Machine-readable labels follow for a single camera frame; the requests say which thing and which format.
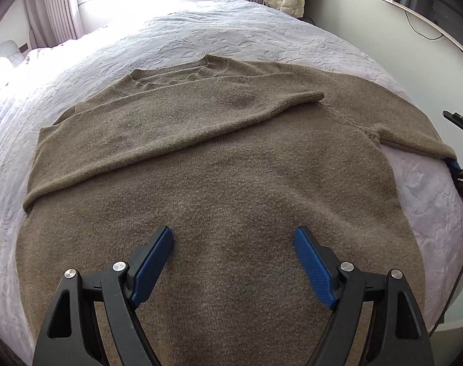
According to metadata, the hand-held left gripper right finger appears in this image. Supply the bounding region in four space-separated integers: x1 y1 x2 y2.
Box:
293 226 435 366

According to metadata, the lavender embossed bed blanket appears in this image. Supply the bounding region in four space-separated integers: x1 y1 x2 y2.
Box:
0 0 463 351

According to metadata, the black television cable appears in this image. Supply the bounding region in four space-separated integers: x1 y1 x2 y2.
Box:
404 9 445 41

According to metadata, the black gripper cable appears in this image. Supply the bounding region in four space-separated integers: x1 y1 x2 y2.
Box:
429 232 463 334

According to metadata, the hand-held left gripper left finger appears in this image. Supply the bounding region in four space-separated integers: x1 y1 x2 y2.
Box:
32 226 176 366

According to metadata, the brown knitted sweater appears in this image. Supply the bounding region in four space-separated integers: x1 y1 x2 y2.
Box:
15 54 458 366

